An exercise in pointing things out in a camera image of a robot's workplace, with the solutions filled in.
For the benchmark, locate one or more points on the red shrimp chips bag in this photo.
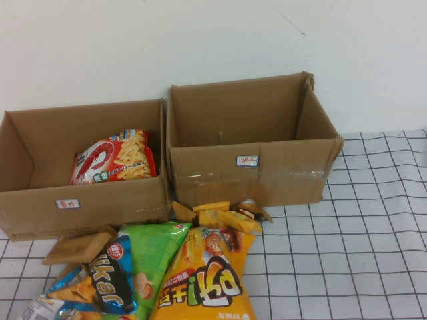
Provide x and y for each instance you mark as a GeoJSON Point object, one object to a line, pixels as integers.
{"type": "Point", "coordinates": [110, 160]}

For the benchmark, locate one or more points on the small yellow snack pack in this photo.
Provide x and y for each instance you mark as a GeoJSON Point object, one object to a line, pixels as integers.
{"type": "Point", "coordinates": [243, 225]}
{"type": "Point", "coordinates": [210, 213]}

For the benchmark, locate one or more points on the golden small snack wrapper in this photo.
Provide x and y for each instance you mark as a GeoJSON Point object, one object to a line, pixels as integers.
{"type": "Point", "coordinates": [181, 210]}

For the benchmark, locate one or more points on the small cake picture snack pack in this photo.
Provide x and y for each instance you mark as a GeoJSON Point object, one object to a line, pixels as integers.
{"type": "Point", "coordinates": [248, 210]}

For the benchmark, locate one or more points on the taped cardboard box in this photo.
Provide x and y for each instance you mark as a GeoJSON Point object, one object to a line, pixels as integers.
{"type": "Point", "coordinates": [283, 176]}

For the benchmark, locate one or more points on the green potato chips bag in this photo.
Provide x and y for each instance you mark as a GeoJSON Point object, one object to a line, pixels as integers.
{"type": "Point", "coordinates": [150, 246]}

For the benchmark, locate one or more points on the cardboard box sf-express print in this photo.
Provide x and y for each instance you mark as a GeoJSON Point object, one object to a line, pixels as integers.
{"type": "Point", "coordinates": [100, 206]}

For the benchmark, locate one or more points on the large yellow potato stick bag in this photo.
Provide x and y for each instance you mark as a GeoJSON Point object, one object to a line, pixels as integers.
{"type": "Point", "coordinates": [207, 283]}

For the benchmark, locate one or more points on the white black-grid tablecloth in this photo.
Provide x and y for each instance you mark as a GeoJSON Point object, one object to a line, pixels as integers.
{"type": "Point", "coordinates": [333, 250]}

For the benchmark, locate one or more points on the dark blue Vikar chips bag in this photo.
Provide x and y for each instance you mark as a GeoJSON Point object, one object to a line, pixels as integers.
{"type": "Point", "coordinates": [111, 276]}

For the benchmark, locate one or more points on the brown cardboard piece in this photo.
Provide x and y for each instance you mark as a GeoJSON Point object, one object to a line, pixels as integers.
{"type": "Point", "coordinates": [76, 248]}

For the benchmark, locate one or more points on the blue chips bag white back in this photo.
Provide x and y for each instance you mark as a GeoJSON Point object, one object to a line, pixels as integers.
{"type": "Point", "coordinates": [73, 290]}

